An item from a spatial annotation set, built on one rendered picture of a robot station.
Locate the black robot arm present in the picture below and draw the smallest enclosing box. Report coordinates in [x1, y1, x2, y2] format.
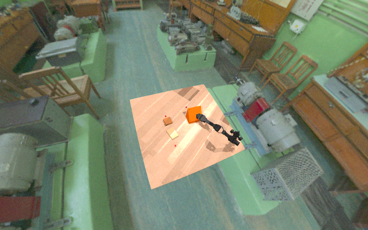
[196, 113, 240, 146]

